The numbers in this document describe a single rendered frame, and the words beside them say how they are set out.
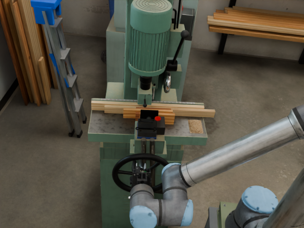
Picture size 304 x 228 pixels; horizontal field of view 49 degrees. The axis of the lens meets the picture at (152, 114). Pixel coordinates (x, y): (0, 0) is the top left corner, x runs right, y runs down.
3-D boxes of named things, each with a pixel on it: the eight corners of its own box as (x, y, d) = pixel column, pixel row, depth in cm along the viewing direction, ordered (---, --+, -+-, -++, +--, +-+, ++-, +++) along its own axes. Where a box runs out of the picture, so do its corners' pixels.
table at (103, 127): (85, 155, 160) (84, 147, 156) (92, 114, 183) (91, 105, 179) (209, 159, 165) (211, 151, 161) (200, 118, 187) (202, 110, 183)
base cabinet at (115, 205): (101, 229, 222) (98, 159, 176) (107, 163, 266) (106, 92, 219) (168, 230, 226) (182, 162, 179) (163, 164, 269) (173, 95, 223)
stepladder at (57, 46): (63, 138, 285) (26, 3, 208) (71, 118, 304) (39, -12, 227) (82, 138, 284) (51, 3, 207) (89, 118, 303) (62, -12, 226)
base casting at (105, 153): (98, 159, 176) (98, 147, 170) (106, 92, 219) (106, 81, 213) (182, 161, 179) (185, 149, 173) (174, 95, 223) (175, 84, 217)
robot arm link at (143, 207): (158, 234, 113) (128, 234, 112) (155, 211, 125) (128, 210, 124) (159, 211, 110) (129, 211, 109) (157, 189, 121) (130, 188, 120)
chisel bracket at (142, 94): (137, 106, 168) (138, 93, 162) (137, 90, 179) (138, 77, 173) (151, 107, 169) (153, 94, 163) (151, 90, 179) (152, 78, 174)
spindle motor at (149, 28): (127, 76, 151) (130, 11, 131) (128, 56, 164) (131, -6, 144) (166, 78, 152) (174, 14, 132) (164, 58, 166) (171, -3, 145)
